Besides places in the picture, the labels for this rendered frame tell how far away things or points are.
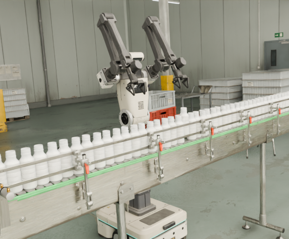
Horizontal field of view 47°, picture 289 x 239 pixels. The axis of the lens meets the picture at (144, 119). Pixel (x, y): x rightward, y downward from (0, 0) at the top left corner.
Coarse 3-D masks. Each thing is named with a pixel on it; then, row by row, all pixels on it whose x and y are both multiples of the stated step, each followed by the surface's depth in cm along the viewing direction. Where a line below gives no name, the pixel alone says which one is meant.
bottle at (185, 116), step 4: (184, 108) 196; (184, 112) 196; (184, 116) 196; (188, 116) 197; (184, 120) 196; (188, 120) 198; (184, 128) 197; (188, 128) 198; (184, 132) 197; (188, 132) 198
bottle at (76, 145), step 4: (72, 140) 146; (76, 140) 146; (72, 144) 146; (76, 144) 146; (80, 144) 148; (72, 148) 146; (76, 148) 145; (80, 148) 146; (72, 156) 146; (80, 156) 146; (72, 160) 147; (72, 164) 147; (76, 164) 146; (80, 164) 147; (76, 172) 147; (80, 172) 147
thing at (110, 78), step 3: (102, 69) 247; (105, 69) 247; (108, 69) 244; (105, 72) 245; (108, 72) 243; (105, 75) 245; (108, 75) 243; (111, 75) 244; (114, 75) 244; (108, 78) 245; (111, 78) 246; (114, 78) 248; (108, 81) 244; (111, 81) 246; (114, 81) 248
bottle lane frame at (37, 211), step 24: (264, 120) 257; (288, 120) 286; (192, 144) 197; (216, 144) 214; (240, 144) 235; (120, 168) 160; (144, 168) 171; (168, 168) 184; (192, 168) 199; (48, 192) 135; (72, 192) 143; (96, 192) 151; (24, 216) 128; (48, 216) 136; (72, 216) 143
